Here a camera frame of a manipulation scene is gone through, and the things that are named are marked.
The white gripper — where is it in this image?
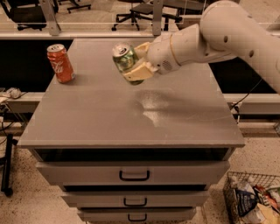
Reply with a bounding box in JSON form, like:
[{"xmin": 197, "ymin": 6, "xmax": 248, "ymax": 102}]
[{"xmin": 122, "ymin": 35, "xmax": 180, "ymax": 81}]

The green soda can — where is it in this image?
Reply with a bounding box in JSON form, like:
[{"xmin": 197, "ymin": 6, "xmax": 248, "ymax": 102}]
[{"xmin": 112, "ymin": 42, "xmax": 138, "ymax": 75}]

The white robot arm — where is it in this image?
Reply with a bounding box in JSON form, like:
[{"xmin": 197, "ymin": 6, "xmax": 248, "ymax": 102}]
[{"xmin": 123, "ymin": 0, "xmax": 280, "ymax": 93}]

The red cola can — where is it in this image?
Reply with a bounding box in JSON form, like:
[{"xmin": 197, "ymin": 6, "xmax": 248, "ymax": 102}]
[{"xmin": 47, "ymin": 44, "xmax": 74, "ymax": 83}]

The black office chair centre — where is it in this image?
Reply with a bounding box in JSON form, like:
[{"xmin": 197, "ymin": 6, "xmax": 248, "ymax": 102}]
[{"xmin": 111, "ymin": 0, "xmax": 182, "ymax": 35}]

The black office chair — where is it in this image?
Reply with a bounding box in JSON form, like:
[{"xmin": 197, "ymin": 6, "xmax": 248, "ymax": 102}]
[
  {"xmin": 0, "ymin": 0, "xmax": 46, "ymax": 31},
  {"xmin": 111, "ymin": 0, "xmax": 182, "ymax": 35}
]

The grey drawer cabinet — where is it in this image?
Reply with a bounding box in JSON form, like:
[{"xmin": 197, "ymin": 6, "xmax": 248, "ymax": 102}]
[{"xmin": 17, "ymin": 37, "xmax": 246, "ymax": 224}]

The black office chair left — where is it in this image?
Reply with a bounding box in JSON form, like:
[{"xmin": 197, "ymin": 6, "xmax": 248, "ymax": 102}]
[{"xmin": 0, "ymin": 0, "xmax": 46, "ymax": 31}]

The crumpled item on ledge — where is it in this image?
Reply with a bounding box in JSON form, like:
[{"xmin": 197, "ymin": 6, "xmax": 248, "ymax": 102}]
[{"xmin": 1, "ymin": 87, "xmax": 22, "ymax": 99}]

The top grey drawer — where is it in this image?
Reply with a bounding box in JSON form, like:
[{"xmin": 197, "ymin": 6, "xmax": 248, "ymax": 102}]
[{"xmin": 36, "ymin": 161, "xmax": 229, "ymax": 186}]

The grey drawer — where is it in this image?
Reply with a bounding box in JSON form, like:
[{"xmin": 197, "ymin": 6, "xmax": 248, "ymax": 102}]
[
  {"xmin": 78, "ymin": 207, "xmax": 196, "ymax": 222},
  {"xmin": 62, "ymin": 191, "xmax": 209, "ymax": 208},
  {"xmin": 36, "ymin": 161, "xmax": 229, "ymax": 186}
]

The middle grey drawer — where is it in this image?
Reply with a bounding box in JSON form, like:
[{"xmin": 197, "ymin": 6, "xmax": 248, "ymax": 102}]
[{"xmin": 62, "ymin": 191, "xmax": 209, "ymax": 208}]

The bottom grey drawer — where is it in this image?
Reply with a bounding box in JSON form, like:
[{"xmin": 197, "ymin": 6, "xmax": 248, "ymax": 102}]
[{"xmin": 78, "ymin": 207, "xmax": 196, "ymax": 222}]

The blue snack bag in basket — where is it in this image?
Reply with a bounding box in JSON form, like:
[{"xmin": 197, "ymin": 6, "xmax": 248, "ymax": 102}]
[{"xmin": 235, "ymin": 190, "xmax": 257, "ymax": 217}]

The black stand leg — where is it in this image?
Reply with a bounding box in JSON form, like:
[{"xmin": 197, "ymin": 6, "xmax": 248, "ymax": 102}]
[{"xmin": 0, "ymin": 134, "xmax": 13, "ymax": 197}]

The yellow snack bag in basket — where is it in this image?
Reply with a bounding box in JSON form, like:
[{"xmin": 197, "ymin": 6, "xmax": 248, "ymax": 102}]
[{"xmin": 257, "ymin": 204, "xmax": 280, "ymax": 224}]

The black cable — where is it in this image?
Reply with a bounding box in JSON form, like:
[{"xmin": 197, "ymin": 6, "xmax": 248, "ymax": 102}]
[{"xmin": 228, "ymin": 78, "xmax": 263, "ymax": 112}]

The wire basket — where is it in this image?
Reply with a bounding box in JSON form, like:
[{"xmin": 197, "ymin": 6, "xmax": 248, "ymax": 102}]
[{"xmin": 223, "ymin": 171, "xmax": 280, "ymax": 224}]

